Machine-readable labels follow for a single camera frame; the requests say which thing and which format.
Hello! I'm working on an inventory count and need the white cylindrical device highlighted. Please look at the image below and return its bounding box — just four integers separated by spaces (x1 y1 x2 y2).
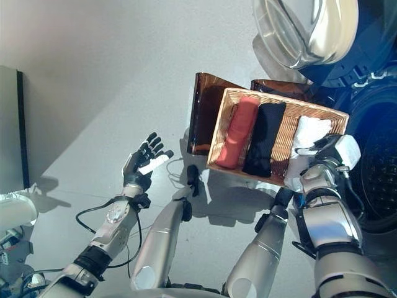
0 190 40 237

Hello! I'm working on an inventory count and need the rolled coral red cloth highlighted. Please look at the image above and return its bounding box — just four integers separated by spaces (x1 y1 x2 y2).
215 96 260 170

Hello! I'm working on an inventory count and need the dark grey washing machine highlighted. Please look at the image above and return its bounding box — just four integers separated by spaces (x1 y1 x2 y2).
312 61 397 251

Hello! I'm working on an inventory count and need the rectangular wicker basket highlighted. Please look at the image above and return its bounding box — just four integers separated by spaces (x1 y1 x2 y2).
205 87 350 187

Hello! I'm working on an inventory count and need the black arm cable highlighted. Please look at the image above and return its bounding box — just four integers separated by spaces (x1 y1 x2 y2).
340 168 367 219
75 197 144 279

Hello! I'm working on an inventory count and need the right silver robot leg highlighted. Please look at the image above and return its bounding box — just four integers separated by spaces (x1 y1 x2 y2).
222 188 299 296

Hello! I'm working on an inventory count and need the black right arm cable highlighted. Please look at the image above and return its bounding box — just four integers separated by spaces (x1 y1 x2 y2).
340 168 367 219

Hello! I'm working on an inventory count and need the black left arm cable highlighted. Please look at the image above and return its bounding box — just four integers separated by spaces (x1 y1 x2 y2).
75 197 144 279

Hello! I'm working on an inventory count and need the silver robot torso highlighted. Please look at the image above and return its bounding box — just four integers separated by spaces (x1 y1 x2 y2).
101 284 313 298

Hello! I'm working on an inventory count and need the silver robot leg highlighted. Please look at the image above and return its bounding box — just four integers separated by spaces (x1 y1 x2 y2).
129 164 200 292
222 188 299 296

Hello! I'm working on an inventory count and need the brown translucent acrylic stool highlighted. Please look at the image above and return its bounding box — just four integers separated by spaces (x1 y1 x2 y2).
187 71 314 156

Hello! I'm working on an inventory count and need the metal cart with cables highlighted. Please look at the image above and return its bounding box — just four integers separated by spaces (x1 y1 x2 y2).
0 226 49 298

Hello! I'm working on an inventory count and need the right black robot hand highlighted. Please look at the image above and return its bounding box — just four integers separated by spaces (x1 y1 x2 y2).
291 133 362 174

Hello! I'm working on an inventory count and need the thin white floor cable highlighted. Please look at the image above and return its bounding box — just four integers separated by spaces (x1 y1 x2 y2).
166 157 190 187

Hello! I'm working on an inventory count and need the white cloth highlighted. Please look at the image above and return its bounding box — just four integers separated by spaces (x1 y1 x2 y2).
283 115 334 191

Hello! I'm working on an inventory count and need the grey panel with black edge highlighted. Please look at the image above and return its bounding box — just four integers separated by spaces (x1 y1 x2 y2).
0 65 30 194

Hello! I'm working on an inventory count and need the round glass washing machine door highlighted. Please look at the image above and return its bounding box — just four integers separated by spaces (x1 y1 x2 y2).
252 0 397 83

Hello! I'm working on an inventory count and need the black cloth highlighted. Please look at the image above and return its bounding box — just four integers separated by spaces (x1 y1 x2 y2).
242 102 287 179

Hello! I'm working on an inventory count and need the left silver robot leg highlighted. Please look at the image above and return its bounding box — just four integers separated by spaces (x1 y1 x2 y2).
129 164 200 292

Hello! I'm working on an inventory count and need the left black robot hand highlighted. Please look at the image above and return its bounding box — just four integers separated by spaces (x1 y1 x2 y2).
122 132 175 191

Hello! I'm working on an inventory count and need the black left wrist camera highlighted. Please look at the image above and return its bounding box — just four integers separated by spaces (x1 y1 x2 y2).
134 193 152 211

